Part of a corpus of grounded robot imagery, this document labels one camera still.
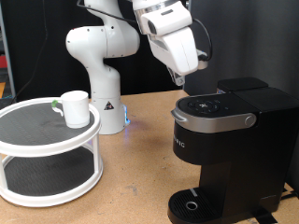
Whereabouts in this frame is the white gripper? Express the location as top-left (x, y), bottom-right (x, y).
top-left (138, 1), bottom-right (200, 87)

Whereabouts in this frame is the Keurig lid silver handle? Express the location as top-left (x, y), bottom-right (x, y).
top-left (170, 92), bottom-right (260, 134)

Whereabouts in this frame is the white mug green-taped handle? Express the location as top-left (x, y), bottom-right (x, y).
top-left (50, 90), bottom-right (92, 129)

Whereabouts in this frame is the black Keurig coffee machine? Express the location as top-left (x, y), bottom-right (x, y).
top-left (167, 77), bottom-right (299, 224)

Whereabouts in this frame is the black backdrop curtain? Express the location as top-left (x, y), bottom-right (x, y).
top-left (0, 0), bottom-right (188, 101)

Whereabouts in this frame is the white two-tier turntable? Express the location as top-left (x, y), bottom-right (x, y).
top-left (0, 96), bottom-right (105, 208)

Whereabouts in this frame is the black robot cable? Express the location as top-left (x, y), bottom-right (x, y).
top-left (76, 0), bottom-right (213, 62)

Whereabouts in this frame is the black power cable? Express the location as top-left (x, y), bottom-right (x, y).
top-left (279, 186), bottom-right (299, 201)

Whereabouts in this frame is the grey metal shelf post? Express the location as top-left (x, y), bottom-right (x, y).
top-left (0, 6), bottom-right (17, 99)

